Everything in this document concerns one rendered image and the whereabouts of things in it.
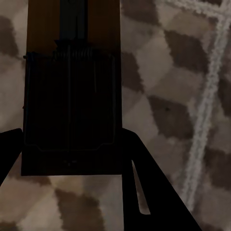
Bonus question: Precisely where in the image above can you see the mousetrap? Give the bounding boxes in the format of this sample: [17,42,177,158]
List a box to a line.
[21,0,122,176]

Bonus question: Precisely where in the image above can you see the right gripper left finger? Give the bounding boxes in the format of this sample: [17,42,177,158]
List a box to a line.
[0,128,23,186]

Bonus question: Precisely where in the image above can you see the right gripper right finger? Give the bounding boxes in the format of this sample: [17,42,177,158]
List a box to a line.
[121,128,202,231]

